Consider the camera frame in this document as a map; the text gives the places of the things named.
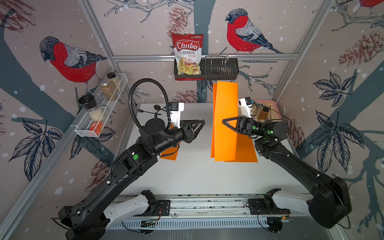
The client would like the black wire wall basket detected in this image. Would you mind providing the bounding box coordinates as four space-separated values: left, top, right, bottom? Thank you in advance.
174 56 239 81

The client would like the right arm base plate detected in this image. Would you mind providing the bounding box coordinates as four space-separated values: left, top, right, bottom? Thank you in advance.
246 199 291 216

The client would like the small red packet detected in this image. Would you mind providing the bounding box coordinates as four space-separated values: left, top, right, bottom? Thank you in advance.
89 122 103 135

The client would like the left black corrugated cable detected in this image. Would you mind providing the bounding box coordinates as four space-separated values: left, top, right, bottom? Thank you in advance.
128 78 172 131

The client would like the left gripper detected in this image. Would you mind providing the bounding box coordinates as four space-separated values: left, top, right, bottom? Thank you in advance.
153 118 205 156

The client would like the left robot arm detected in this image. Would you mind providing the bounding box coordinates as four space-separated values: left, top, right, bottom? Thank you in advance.
58 118 205 240

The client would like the brown spice jar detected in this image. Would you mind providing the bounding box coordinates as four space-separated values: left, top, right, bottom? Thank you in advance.
100 79 118 101

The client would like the clear acrylic wall shelf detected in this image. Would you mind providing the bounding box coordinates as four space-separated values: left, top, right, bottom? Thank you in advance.
75 73 128 139

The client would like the black spoon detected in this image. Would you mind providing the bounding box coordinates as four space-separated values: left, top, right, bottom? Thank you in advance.
154 105 163 111

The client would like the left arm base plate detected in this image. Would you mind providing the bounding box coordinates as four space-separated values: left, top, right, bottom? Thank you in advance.
146 200 171 217

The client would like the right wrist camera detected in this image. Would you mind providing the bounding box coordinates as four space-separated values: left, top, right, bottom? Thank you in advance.
238 97 254 118

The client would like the pink tray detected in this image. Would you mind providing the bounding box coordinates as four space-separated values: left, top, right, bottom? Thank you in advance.
251 100 283 129

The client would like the black fork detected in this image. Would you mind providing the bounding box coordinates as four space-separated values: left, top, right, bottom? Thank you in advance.
136 109 161 118

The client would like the black lid rice jar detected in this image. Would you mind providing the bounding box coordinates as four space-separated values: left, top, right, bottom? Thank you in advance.
78 95 106 123

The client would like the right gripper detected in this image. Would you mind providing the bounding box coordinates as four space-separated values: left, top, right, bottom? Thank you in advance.
222 118 267 141

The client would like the tan spice jar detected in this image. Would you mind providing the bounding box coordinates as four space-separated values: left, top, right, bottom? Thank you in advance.
107 72 122 92

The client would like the red cassava chips bag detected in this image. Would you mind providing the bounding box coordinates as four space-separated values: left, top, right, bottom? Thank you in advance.
171 33 204 81

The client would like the small amber bottle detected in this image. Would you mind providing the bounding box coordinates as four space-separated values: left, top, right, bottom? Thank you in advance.
259 106 270 121

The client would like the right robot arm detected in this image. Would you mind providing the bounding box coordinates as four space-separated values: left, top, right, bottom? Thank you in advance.
222 117 352 229

